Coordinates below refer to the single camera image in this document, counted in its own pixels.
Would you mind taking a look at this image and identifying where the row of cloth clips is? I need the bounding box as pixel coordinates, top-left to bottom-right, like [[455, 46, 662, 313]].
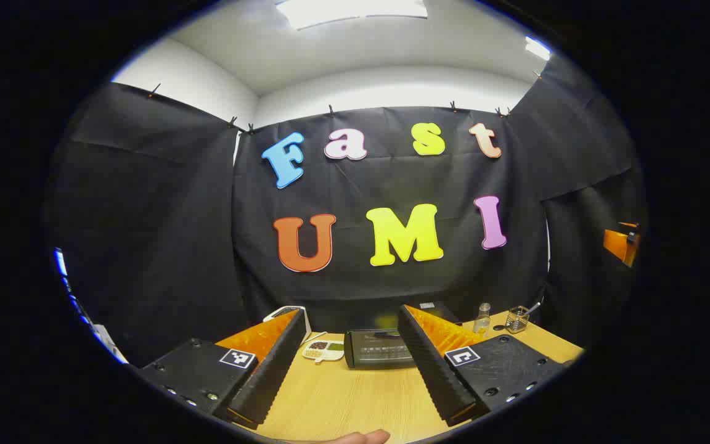
[[149, 71, 544, 133]]

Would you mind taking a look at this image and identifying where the black backdrop cloth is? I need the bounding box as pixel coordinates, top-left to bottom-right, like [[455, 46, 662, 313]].
[[44, 52, 645, 371]]

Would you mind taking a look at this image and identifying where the large ceiling light panel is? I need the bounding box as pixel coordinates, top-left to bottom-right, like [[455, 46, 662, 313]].
[[275, 0, 430, 30]]

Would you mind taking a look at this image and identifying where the small ceiling light panel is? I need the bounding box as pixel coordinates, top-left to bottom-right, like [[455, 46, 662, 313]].
[[524, 36, 553, 61]]

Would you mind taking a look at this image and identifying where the white divided plate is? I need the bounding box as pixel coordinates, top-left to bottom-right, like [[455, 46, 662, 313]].
[[301, 339, 345, 364]]

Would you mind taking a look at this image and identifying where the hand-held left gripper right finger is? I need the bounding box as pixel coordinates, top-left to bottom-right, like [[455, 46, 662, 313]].
[[397, 305, 571, 427]]

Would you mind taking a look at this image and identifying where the clear glass jar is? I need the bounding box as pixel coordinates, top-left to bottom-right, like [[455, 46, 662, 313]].
[[505, 305, 531, 334]]

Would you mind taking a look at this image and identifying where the black electric oven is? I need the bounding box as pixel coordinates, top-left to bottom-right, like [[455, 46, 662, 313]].
[[343, 300, 463, 371]]

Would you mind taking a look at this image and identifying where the white toaster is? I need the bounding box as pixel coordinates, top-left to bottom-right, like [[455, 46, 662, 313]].
[[263, 305, 312, 344]]

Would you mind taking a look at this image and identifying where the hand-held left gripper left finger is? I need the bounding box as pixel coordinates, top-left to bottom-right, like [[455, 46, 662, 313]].
[[136, 308, 308, 429]]

